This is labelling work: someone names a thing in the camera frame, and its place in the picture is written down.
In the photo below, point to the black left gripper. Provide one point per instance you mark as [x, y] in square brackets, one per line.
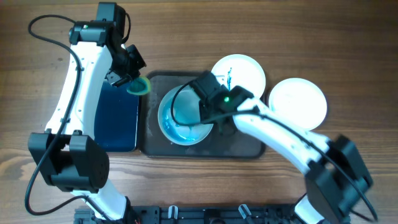
[115, 78]

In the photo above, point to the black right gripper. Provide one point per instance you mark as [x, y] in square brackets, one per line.
[204, 111]

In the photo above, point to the green yellow sponge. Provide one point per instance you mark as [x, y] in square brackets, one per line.
[139, 86]

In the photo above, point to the white plate with blue streak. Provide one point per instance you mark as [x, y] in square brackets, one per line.
[186, 131]

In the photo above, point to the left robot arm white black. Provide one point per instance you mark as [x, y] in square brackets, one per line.
[66, 153]

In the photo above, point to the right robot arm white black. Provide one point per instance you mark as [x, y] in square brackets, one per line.
[336, 177]

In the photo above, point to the black water tray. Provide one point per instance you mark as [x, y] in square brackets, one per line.
[116, 120]

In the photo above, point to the brown serving tray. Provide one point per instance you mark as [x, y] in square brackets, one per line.
[153, 143]

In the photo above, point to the black aluminium base frame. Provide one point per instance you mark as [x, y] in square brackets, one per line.
[270, 214]

